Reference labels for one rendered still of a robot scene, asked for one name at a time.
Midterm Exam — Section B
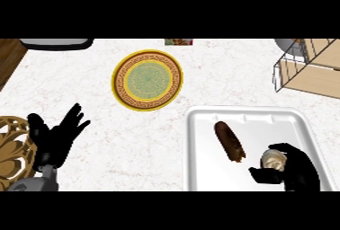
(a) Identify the yellow patterned round plate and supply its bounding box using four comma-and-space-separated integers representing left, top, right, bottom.
110, 49, 184, 112

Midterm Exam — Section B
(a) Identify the small printed box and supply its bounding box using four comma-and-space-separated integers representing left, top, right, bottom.
164, 38, 193, 47

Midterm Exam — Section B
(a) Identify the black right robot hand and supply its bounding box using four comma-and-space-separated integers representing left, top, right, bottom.
246, 142, 320, 192

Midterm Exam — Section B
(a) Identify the tan wicker basket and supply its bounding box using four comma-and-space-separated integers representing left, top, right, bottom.
0, 115, 36, 192

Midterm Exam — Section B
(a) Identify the white plastic tray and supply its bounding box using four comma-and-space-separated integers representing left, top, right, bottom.
183, 105, 337, 192

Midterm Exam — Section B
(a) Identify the dark grey appliance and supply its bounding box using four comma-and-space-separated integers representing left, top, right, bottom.
19, 38, 96, 51

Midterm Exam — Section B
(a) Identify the white frosted cupcake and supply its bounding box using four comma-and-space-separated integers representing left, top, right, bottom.
258, 148, 289, 173

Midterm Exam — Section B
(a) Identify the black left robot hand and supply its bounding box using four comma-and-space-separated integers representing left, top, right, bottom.
26, 102, 91, 173

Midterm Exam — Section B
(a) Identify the grey round pot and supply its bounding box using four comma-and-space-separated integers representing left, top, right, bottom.
273, 38, 307, 62

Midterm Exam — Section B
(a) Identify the brown wooden cabinet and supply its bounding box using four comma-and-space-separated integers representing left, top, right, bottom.
0, 38, 29, 92

